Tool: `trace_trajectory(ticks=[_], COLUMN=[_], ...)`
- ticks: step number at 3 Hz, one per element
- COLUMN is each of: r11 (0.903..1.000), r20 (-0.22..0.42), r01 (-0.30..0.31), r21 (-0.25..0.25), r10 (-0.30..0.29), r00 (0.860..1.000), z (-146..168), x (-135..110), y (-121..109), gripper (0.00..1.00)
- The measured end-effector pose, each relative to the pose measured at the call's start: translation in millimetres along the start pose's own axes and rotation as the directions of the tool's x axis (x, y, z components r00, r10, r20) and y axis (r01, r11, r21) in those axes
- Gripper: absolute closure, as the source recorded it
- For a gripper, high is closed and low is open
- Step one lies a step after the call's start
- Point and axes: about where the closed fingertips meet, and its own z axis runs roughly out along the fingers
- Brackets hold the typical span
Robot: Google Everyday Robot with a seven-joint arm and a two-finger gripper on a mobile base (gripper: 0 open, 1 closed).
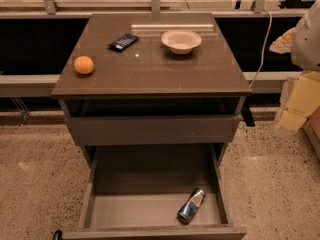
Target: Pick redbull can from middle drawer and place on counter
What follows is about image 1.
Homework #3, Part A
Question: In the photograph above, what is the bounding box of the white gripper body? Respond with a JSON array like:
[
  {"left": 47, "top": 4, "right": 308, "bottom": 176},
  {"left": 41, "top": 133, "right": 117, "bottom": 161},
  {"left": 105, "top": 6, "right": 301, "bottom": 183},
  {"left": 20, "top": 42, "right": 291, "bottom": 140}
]
[{"left": 273, "top": 70, "right": 320, "bottom": 138}]

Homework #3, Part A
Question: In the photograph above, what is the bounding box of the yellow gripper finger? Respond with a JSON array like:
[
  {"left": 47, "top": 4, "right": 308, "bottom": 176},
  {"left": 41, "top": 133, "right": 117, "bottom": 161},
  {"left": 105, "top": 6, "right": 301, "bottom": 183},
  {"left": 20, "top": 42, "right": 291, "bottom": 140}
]
[{"left": 269, "top": 28, "right": 295, "bottom": 54}]

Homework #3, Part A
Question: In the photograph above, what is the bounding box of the silver blue redbull can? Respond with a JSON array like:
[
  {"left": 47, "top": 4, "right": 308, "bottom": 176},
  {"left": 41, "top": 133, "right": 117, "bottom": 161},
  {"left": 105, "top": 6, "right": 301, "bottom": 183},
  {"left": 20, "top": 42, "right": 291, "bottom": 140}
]
[{"left": 177, "top": 188, "right": 206, "bottom": 224}]

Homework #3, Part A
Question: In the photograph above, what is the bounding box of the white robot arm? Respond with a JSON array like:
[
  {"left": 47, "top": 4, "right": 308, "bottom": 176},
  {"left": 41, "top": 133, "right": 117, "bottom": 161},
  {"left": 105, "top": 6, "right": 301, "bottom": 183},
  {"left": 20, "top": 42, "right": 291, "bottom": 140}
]
[{"left": 269, "top": 0, "right": 320, "bottom": 137}]

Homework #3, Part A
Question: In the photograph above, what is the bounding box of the grey drawer cabinet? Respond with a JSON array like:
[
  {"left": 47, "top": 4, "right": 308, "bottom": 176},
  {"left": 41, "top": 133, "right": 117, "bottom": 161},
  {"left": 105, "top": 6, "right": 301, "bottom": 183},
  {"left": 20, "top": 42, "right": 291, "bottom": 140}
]
[{"left": 52, "top": 13, "right": 251, "bottom": 158}]

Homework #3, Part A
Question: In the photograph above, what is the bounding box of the closed top drawer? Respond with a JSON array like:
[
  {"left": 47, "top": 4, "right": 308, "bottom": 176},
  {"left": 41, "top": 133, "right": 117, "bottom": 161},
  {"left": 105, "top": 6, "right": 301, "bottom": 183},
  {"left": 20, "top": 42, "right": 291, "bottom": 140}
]
[{"left": 66, "top": 115, "right": 241, "bottom": 146}]

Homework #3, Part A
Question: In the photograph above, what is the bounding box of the open middle drawer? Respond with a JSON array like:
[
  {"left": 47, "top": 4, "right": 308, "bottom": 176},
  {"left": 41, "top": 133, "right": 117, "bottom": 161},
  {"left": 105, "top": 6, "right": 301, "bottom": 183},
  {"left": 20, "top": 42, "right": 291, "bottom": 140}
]
[{"left": 63, "top": 144, "right": 246, "bottom": 240}]

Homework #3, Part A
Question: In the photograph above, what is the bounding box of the cardboard box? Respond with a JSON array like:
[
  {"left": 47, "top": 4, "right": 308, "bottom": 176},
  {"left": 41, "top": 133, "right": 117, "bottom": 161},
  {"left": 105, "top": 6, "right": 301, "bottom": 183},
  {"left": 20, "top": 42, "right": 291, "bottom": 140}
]
[{"left": 304, "top": 106, "right": 320, "bottom": 160}]

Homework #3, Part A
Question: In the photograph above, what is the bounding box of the white paper bowl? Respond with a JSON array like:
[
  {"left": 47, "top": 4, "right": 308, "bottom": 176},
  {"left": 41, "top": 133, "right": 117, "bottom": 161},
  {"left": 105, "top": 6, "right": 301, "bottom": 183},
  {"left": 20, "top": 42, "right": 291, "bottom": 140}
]
[{"left": 161, "top": 30, "right": 202, "bottom": 55}]

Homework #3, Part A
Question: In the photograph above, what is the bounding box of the dark blue snack packet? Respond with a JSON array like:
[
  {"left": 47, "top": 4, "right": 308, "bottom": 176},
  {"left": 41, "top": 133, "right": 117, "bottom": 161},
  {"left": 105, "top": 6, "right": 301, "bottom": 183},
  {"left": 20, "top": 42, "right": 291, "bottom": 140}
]
[{"left": 109, "top": 33, "right": 139, "bottom": 52}]

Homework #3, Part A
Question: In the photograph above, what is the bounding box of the orange fruit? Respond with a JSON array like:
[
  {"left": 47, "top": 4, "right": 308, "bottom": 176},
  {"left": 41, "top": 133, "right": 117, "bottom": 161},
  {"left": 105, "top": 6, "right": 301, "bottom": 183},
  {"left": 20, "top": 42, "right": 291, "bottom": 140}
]
[{"left": 73, "top": 56, "right": 94, "bottom": 75}]

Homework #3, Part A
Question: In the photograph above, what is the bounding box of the metal window rail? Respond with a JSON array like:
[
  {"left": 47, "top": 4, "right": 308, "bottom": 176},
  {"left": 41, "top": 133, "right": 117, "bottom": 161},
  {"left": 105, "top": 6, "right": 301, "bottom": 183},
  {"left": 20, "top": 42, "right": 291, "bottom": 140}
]
[{"left": 0, "top": 71, "right": 300, "bottom": 98}]

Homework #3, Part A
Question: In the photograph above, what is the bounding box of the white cable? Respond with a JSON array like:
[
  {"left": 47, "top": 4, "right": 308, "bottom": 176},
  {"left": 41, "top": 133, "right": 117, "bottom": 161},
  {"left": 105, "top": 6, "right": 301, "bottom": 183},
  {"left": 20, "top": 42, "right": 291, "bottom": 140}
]
[{"left": 248, "top": 7, "right": 273, "bottom": 88}]

